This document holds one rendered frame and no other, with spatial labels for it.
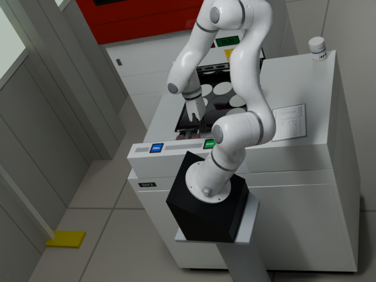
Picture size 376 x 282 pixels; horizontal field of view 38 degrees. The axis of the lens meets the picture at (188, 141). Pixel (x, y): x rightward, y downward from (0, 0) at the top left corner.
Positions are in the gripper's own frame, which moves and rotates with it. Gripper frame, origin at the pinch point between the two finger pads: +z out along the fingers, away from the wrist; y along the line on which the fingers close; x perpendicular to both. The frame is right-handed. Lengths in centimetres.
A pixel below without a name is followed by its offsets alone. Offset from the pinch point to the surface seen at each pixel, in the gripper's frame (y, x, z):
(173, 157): 2.0, -16.9, 12.8
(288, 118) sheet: -13.0, 33.6, 7.0
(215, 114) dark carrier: -30.1, -4.9, 10.7
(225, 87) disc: -50, -4, 7
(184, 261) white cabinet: -14, -40, 91
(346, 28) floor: -242, 36, 59
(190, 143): -3.8, -9.6, 9.9
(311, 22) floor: -259, 8, 55
